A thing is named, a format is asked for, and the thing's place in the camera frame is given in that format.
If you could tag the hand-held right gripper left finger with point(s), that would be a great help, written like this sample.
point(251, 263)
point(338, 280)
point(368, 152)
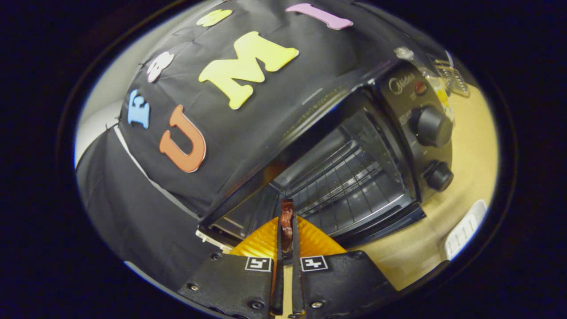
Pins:
point(278, 283)

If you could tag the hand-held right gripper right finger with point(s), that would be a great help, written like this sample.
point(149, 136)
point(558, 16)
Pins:
point(296, 283)

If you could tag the brown fried chicken drumstick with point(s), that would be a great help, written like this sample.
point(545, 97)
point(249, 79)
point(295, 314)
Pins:
point(287, 221)

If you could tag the black electric oven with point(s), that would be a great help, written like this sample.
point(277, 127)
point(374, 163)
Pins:
point(354, 177)

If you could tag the white rectangular tray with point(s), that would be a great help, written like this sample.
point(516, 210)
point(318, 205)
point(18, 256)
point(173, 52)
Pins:
point(463, 232)

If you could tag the clear glass bottle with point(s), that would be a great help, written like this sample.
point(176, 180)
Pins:
point(443, 91)

